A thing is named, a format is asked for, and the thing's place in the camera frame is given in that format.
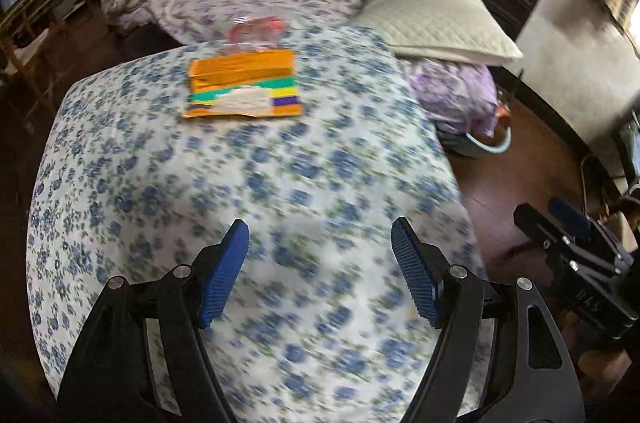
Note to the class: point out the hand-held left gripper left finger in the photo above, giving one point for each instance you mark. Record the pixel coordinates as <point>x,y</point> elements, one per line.
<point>225,273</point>

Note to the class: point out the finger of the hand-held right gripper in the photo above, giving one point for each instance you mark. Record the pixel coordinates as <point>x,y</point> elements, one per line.
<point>570,214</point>
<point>537,225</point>

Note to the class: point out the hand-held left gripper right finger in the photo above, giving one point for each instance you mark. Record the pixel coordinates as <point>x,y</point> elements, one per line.
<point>415,273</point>

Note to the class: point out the grey plastic basin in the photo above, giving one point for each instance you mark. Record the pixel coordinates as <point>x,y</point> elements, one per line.
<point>475,148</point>

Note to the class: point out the purple crumpled cloth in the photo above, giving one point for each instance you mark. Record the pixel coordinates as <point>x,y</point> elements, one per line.
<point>450,88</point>

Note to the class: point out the orange multicolour striped box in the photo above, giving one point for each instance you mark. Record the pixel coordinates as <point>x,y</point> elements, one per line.
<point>235,65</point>

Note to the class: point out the white quilted pillow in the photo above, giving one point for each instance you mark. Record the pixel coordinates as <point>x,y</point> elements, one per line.
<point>435,18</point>

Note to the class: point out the clear plastic bottle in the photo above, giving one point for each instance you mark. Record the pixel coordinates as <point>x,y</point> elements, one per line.
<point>255,33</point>

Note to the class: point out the wooden chair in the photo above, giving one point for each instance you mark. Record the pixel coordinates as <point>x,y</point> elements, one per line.
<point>30,53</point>

